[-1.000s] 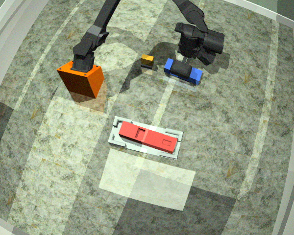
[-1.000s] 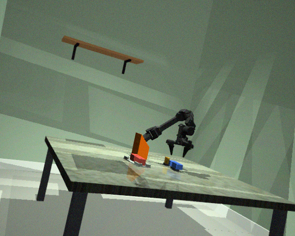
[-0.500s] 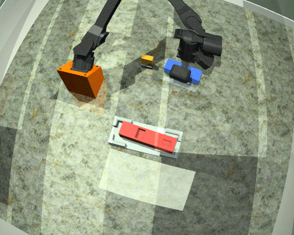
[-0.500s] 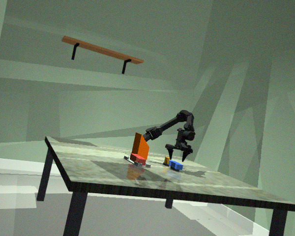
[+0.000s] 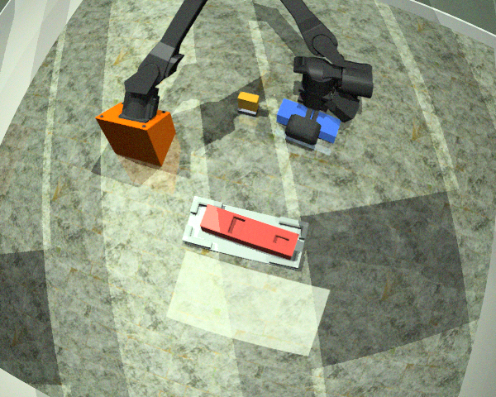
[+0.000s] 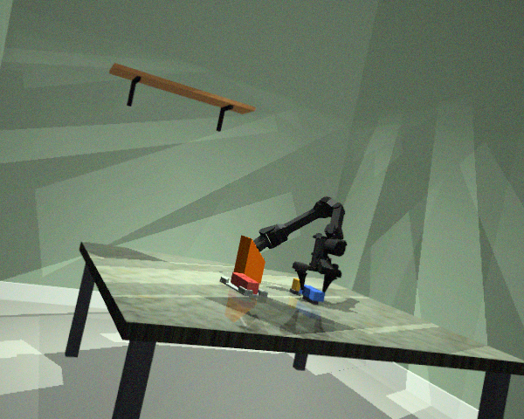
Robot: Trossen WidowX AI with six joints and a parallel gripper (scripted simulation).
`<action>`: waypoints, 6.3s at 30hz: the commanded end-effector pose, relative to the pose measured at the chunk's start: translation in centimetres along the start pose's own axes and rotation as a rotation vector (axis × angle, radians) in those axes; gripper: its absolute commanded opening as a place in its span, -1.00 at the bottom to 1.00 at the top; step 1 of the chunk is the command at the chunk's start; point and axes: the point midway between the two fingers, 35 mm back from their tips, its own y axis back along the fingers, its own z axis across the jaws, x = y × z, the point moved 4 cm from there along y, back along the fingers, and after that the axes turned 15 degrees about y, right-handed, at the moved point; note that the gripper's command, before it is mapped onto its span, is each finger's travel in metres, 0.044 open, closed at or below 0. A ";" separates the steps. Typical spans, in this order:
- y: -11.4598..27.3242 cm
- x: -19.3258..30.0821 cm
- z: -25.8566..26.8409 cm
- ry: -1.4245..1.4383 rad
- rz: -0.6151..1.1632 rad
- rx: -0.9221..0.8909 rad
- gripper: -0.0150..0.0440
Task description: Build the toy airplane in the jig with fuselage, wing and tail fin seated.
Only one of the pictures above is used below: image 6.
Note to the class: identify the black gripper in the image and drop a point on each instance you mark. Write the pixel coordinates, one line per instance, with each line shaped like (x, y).
(301, 269)

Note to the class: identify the red toy airplane fuselage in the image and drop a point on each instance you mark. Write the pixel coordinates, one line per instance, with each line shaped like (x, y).
(239, 279)

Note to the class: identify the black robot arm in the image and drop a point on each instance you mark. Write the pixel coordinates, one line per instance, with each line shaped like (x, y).
(332, 244)

